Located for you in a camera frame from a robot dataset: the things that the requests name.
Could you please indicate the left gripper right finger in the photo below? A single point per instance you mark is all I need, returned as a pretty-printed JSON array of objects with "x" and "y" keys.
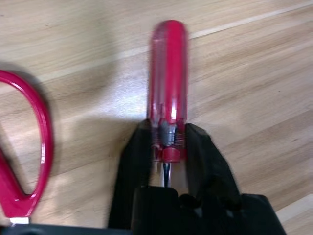
[{"x": 210, "y": 166}]

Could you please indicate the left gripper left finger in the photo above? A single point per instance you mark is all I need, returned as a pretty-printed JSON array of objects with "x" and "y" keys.
[{"x": 129, "y": 171}]

